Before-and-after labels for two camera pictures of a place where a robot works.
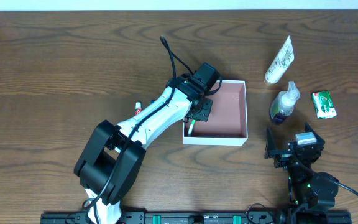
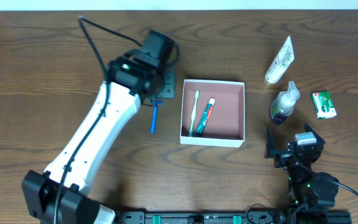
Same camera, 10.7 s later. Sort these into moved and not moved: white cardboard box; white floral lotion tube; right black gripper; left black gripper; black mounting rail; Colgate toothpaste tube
Moved: left black gripper; Colgate toothpaste tube
Not moved: right black gripper; white cardboard box; white floral lotion tube; black mounting rail
